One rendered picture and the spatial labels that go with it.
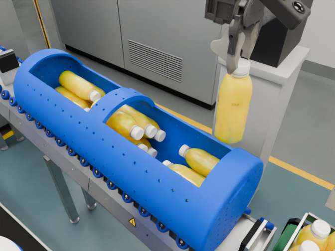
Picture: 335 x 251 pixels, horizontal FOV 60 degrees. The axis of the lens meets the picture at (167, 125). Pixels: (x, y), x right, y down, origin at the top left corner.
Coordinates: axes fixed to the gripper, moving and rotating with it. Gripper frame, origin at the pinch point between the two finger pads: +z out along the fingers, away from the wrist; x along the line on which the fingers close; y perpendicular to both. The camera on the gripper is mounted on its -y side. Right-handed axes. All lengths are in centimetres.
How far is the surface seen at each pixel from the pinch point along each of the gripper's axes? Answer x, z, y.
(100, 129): 15.0, 25.5, 30.8
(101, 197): 18, 58, 34
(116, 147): 16.1, 26.7, 23.0
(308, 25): -269, 90, 61
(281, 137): -153, 143, 22
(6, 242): 48, 42, 31
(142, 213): 16, 49, 15
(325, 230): -3.6, 35.4, -28.0
